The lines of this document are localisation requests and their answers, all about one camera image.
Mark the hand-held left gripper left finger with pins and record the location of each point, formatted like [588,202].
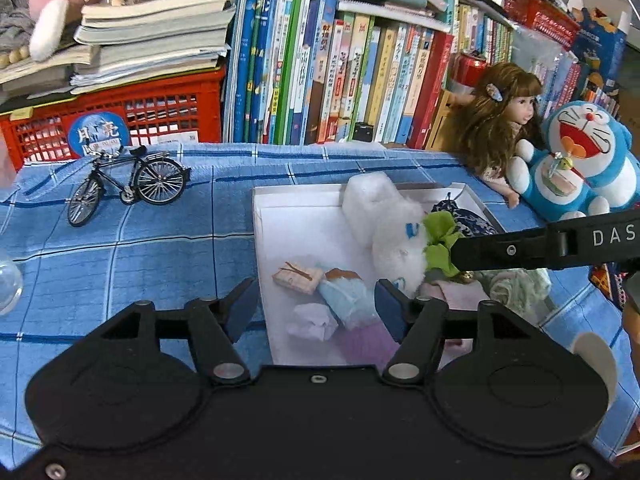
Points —
[240,310]

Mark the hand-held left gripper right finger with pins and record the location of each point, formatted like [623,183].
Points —
[392,307]

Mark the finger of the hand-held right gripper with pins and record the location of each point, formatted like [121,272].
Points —
[505,252]

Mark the light blue doll garment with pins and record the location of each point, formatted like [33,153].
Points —
[347,297]

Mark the dark blue patterned cloth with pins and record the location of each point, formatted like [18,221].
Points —
[465,220]

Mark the pale pink cloth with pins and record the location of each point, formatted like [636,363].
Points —
[455,290]

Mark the lime green scrunchie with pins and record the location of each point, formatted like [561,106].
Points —
[440,247]

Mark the small gift box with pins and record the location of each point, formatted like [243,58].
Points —
[297,277]

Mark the white plush toy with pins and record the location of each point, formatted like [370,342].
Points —
[400,240]

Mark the lavender white fluffy cloth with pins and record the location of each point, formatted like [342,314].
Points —
[312,322]

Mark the shallow white cardboard box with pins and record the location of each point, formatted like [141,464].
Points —
[300,235]

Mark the purple cloth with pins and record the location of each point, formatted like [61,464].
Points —
[365,347]

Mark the blue cat plush toy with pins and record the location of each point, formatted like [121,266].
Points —
[580,160]

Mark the blue checked tablecloth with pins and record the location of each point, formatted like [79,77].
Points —
[150,260]

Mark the long-haired brown doll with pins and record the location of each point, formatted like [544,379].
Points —
[495,120]

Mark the miniature black bicycle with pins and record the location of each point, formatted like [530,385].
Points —
[145,177]

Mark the red drink can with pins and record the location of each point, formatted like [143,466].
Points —
[467,70]

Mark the blue cardboard carton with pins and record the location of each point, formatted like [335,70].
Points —
[600,45]

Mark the red plastic crate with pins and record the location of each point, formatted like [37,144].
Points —
[165,110]

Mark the red plastic basket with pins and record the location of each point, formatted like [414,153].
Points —
[542,17]

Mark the clear glass dome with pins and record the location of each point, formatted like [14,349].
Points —
[9,285]

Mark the row of upright picture books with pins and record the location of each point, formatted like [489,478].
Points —
[350,75]

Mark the stack of worn paperbacks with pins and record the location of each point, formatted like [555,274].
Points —
[150,25]

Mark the pink plush rabbit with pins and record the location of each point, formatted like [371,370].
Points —
[55,5]

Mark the grey crumpled cloth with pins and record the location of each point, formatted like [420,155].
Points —
[15,15]

